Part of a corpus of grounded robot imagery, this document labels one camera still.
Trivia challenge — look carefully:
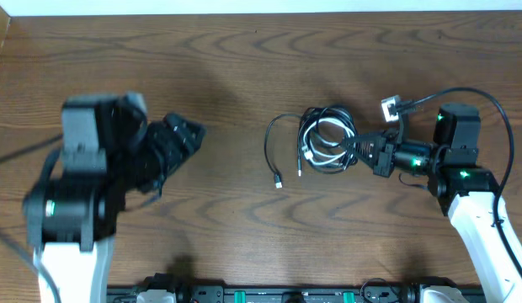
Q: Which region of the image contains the black left camera cable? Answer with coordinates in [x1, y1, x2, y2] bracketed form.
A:
[0, 133, 64, 303]

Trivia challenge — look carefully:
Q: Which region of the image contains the black camera cable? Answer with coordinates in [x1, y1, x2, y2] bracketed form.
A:
[0, 133, 64, 303]
[395, 86, 522, 291]

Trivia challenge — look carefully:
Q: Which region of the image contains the white usb cable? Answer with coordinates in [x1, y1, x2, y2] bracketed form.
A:
[301, 116, 357, 167]

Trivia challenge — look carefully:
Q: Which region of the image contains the black usb cable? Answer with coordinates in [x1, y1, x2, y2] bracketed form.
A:
[264, 104, 361, 189]

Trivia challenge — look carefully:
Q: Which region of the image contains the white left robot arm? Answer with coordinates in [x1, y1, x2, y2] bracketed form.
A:
[23, 93, 206, 302]

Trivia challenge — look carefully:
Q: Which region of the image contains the black right camera cable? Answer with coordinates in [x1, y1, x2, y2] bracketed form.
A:
[395, 86, 522, 291]

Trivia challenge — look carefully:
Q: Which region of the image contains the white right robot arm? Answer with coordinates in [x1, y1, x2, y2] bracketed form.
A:
[341, 102, 522, 302]

